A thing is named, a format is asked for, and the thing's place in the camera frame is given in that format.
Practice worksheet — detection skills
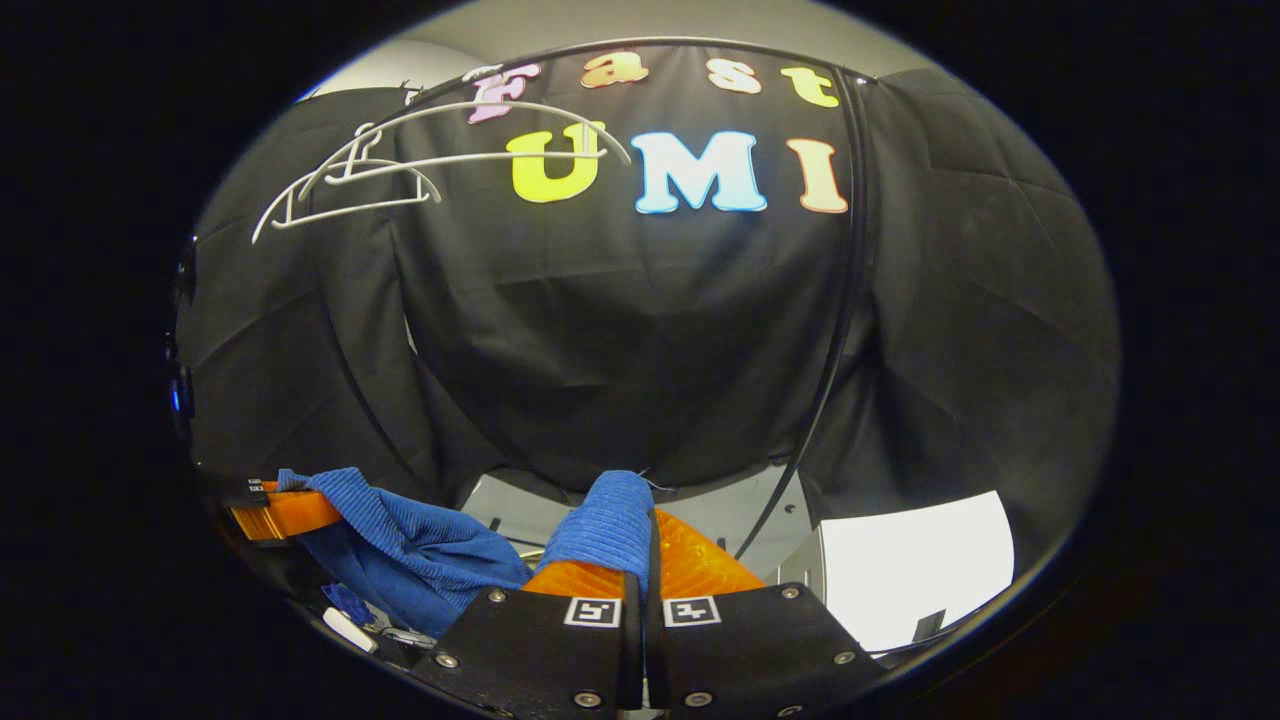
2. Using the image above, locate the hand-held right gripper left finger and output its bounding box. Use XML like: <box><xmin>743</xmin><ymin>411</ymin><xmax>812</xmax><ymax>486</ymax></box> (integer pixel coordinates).
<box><xmin>410</xmin><ymin>560</ymin><xmax>648</xmax><ymax>720</ymax></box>

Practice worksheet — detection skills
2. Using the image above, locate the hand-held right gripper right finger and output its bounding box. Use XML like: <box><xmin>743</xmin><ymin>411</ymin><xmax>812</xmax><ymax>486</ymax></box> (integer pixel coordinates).
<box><xmin>646</xmin><ymin>510</ymin><xmax>889</xmax><ymax>720</ymax></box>

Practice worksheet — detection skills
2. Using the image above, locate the blue corduroy jacket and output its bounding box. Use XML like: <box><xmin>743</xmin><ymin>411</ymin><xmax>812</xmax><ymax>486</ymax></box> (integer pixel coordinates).
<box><xmin>278</xmin><ymin>467</ymin><xmax>657</xmax><ymax>653</ymax></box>

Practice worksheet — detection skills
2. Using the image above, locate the white plastic hanger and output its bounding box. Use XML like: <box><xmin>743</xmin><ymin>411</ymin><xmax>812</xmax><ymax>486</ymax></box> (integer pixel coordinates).
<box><xmin>298</xmin><ymin>100</ymin><xmax>633</xmax><ymax>201</ymax></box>
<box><xmin>251</xmin><ymin>125</ymin><xmax>443</xmax><ymax>245</ymax></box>

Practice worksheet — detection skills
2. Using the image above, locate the black metal clothes rack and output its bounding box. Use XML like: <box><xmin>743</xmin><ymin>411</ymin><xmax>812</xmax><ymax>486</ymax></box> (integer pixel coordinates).
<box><xmin>300</xmin><ymin>38</ymin><xmax>873</xmax><ymax>561</ymax></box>

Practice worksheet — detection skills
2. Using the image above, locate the black backdrop cloth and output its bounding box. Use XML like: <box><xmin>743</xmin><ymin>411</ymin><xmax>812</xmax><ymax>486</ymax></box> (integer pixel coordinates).
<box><xmin>178</xmin><ymin>45</ymin><xmax>1121</xmax><ymax>561</ymax></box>

